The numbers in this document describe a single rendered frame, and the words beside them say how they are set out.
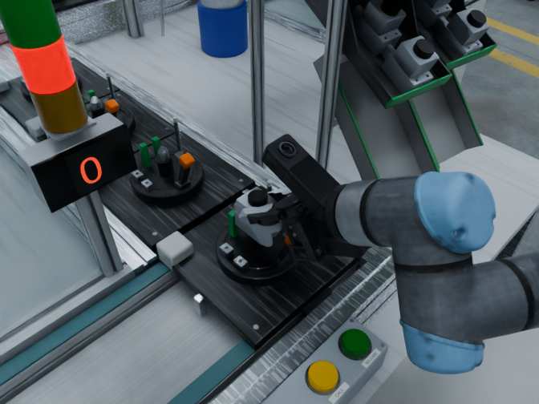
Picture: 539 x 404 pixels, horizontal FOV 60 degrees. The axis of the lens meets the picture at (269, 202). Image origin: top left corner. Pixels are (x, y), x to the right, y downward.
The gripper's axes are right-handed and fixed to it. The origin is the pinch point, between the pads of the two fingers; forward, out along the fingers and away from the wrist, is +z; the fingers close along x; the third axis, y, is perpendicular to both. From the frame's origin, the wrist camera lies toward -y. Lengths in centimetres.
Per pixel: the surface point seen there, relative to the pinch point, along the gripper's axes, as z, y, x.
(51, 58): -8.9, -26.9, -19.1
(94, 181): 0.7, -13.7, -19.1
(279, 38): 70, -25, 78
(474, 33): -17.8, -8.4, 39.4
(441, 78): -15.9, -4.6, 30.1
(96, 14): 103, -58, 36
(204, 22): 70, -38, 53
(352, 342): -11.2, 21.5, -2.2
